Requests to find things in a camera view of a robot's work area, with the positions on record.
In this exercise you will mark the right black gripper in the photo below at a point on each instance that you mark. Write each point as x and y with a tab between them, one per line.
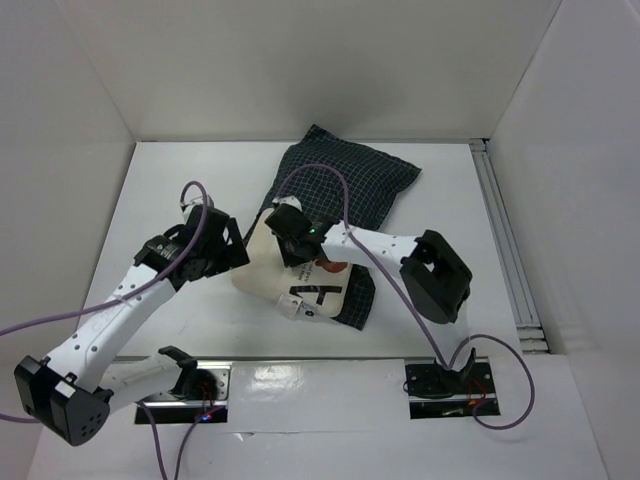
282	220

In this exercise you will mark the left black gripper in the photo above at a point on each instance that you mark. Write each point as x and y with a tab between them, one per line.
233	254

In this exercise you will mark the cream pillow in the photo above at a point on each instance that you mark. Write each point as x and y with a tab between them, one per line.
312	287

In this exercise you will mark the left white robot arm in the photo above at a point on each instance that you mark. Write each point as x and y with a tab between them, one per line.
75	387

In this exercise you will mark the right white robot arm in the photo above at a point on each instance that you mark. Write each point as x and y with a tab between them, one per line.
429	276

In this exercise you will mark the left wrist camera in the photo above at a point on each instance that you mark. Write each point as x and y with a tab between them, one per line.
188	204

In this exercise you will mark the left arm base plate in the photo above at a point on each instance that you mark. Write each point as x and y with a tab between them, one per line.
205	395

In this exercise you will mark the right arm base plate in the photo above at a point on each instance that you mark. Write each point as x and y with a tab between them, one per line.
434	393

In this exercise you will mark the aluminium rail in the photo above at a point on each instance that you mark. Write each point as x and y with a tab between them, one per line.
528	325

